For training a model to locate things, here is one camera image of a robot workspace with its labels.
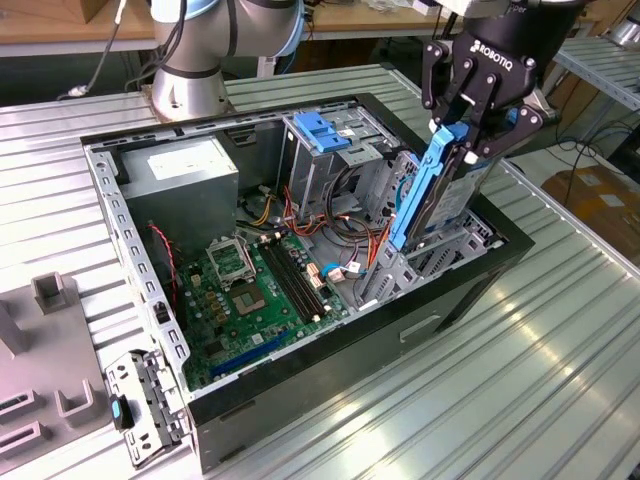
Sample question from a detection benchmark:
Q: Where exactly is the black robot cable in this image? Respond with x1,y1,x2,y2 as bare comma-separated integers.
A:
57,0,131,101

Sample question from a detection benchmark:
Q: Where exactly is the CPU socket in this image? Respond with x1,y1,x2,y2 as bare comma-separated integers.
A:
227,282,274,319

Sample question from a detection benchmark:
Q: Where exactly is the silver metal drum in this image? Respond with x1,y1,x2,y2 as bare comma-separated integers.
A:
607,18,640,47

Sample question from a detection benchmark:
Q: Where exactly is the blue SATA wire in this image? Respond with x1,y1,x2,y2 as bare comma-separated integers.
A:
393,167,417,214

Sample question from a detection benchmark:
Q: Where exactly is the grey power supply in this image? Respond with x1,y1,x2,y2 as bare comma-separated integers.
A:
117,137,241,256

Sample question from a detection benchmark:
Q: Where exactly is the metal expansion card bracket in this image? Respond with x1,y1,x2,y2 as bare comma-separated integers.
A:
104,349,190,469

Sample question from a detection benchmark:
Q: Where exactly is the black cable bundle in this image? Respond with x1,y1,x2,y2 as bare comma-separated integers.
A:
323,164,374,244

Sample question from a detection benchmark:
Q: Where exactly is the yellow black wire bundle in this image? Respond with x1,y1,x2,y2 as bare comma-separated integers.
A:
252,192,275,227

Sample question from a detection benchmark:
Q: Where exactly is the red black twisted wire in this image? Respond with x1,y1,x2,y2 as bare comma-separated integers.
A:
147,223,180,307

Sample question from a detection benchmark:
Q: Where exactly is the grey metal drive cage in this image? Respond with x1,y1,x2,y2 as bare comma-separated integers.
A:
277,102,401,221

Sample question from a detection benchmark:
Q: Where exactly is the metal socket cover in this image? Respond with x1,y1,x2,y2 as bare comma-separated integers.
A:
206,235,259,289

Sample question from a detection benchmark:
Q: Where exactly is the black latch blue tab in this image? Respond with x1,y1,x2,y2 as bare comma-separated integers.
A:
108,393,136,431

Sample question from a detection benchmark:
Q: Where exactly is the black RAM slot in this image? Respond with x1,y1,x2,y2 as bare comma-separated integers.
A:
263,240,322,321
275,236,333,314
269,238,327,317
257,242,317,325

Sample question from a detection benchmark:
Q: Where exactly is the blue drive bay latch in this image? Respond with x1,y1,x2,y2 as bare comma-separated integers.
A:
293,112,341,155

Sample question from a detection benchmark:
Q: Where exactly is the hard disk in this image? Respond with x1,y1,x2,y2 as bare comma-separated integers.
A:
388,122,494,251

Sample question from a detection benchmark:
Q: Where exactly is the black PC case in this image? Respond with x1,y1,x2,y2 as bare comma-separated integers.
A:
79,92,536,474

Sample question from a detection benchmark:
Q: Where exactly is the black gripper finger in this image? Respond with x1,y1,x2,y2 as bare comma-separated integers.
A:
467,72,550,162
422,39,475,132

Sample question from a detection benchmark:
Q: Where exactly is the blue expansion slot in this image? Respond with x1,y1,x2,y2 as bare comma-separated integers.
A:
207,327,291,381

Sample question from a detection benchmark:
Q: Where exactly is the green motherboard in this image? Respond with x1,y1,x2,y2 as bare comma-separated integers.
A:
174,234,351,394

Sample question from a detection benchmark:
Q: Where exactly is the flat cardboard box with labels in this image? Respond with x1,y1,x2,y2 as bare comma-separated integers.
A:
542,167,640,266

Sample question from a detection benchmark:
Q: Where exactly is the grey parts rack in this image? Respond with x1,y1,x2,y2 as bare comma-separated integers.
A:
0,272,116,474

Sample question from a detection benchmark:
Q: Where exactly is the grey metal slat table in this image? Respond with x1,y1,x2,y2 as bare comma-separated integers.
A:
542,37,640,146

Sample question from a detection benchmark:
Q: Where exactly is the short blue wire white plug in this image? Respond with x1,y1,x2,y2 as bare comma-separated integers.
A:
318,260,362,285

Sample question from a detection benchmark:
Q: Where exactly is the orange red wire bundle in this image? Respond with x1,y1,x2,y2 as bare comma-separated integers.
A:
367,214,401,274

